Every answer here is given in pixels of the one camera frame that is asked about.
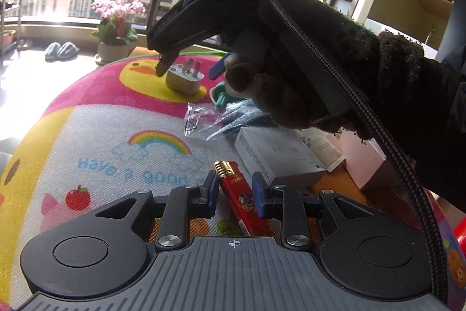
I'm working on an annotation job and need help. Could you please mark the white cable box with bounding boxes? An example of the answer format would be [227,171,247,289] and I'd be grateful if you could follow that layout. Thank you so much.
[234,126,326,189]

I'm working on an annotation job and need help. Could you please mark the red lighter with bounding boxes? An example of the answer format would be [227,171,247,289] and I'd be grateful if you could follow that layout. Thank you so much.
[214,160,276,237]

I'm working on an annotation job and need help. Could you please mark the black gloved right hand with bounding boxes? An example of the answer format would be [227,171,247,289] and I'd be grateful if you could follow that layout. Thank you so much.
[226,0,426,144]

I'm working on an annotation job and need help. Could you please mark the green plastic clip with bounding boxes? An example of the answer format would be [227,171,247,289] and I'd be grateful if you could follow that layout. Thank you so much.
[209,81,234,108]

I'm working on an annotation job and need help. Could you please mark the white power plug adapter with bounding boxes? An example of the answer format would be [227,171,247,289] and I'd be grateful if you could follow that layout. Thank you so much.
[165,58,204,95]

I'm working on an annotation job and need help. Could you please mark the clear plastic bag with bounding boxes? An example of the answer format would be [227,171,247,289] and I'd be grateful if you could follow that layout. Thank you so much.
[183,99,275,141]

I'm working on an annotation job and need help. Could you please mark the pink flower pot plant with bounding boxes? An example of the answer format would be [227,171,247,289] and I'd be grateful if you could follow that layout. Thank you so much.
[91,0,145,66]

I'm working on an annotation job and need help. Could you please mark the colourful cartoon play mat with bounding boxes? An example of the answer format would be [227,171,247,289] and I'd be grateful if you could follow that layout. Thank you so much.
[0,47,466,310]

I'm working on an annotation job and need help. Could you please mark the pink cardboard box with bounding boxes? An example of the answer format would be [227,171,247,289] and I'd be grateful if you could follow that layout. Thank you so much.
[328,129,401,191]

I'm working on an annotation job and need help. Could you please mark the grey slippers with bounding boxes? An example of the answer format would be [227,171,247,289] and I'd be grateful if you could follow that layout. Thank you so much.
[44,42,80,62]

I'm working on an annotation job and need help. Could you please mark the white cream tube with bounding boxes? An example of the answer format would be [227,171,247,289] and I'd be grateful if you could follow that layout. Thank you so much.
[296,128,345,172]

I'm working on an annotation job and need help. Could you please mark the black braided cable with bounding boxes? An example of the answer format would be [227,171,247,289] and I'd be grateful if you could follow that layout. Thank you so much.
[254,0,450,304]

